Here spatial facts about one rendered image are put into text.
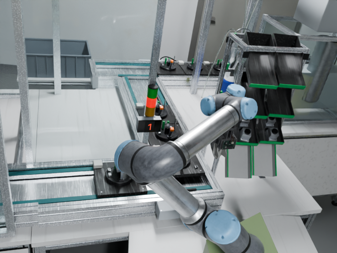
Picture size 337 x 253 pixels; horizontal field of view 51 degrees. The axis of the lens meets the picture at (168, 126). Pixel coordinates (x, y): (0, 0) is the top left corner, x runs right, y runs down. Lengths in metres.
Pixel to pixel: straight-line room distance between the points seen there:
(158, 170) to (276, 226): 1.01
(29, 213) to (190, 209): 0.72
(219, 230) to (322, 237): 2.10
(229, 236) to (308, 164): 1.87
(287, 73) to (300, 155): 1.26
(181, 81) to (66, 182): 1.48
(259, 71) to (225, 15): 2.91
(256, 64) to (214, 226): 0.81
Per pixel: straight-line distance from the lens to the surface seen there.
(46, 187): 1.85
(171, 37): 4.65
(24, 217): 1.72
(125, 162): 1.15
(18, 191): 1.85
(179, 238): 1.73
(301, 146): 2.92
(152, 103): 1.72
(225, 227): 1.32
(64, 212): 1.69
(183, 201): 1.33
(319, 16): 2.67
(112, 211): 1.72
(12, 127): 2.40
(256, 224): 1.56
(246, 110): 1.24
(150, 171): 1.08
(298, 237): 1.95
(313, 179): 3.27
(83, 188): 1.83
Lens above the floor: 2.16
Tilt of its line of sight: 32 degrees down
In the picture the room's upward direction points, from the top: 9 degrees clockwise
